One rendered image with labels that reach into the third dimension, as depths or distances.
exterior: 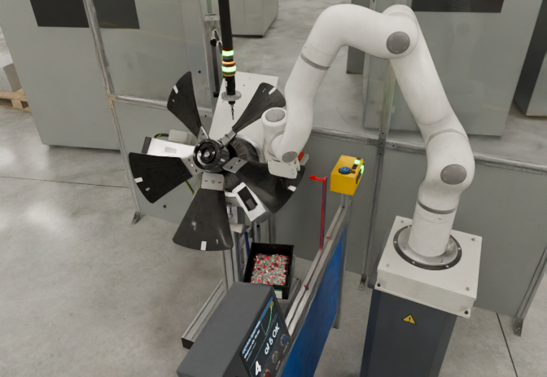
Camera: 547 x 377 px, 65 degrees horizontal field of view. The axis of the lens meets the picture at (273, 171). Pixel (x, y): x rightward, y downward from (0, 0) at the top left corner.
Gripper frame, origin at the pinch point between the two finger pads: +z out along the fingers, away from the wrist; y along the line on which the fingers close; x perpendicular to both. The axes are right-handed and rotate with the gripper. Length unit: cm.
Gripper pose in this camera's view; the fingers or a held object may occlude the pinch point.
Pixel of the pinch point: (286, 182)
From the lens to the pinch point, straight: 150.9
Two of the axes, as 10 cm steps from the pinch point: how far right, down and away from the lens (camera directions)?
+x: -3.6, 7.3, -5.7
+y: -9.2, -2.0, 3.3
